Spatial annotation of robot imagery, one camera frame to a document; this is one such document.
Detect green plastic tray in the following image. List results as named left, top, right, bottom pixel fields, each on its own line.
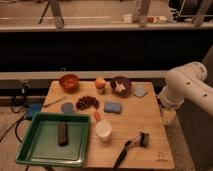
left=16, top=113, right=90, bottom=167

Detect wooden board table top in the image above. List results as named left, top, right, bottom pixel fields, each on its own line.
left=42, top=81, right=175, bottom=169

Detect black handled brush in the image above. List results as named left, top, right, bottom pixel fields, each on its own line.
left=130, top=132, right=149, bottom=147

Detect blue sponge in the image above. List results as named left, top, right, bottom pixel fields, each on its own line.
left=104, top=101, right=122, bottom=114

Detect white garlic in bowl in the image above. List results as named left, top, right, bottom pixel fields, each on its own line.
left=115, top=81, right=126, bottom=92

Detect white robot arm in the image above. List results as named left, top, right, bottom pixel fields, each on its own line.
left=157, top=62, right=213, bottom=125

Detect dark brown block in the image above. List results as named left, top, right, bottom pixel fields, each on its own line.
left=58, top=122, right=68, bottom=146

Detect red bowl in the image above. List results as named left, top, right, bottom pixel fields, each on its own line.
left=59, top=74, right=79, bottom=91

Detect black cables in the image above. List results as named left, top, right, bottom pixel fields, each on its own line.
left=0, top=82, right=32, bottom=144

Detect orange fruit on cup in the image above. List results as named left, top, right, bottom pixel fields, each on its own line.
left=95, top=77, right=106, bottom=94

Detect light blue cloth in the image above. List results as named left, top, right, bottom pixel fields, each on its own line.
left=134, top=86, right=148, bottom=98

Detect grey round lid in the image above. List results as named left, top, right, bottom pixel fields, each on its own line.
left=61, top=102, right=74, bottom=113

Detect white cup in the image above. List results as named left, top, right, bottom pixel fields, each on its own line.
left=95, top=120, right=112, bottom=141

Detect blue box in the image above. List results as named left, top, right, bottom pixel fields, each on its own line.
left=25, top=103, right=42, bottom=120

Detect red pepper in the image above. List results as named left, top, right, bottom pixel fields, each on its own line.
left=94, top=111, right=101, bottom=122

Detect wooden stick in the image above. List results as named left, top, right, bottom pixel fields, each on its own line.
left=43, top=96, right=67, bottom=108

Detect dark purple bowl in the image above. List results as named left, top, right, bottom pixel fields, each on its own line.
left=110, top=76, right=132, bottom=97

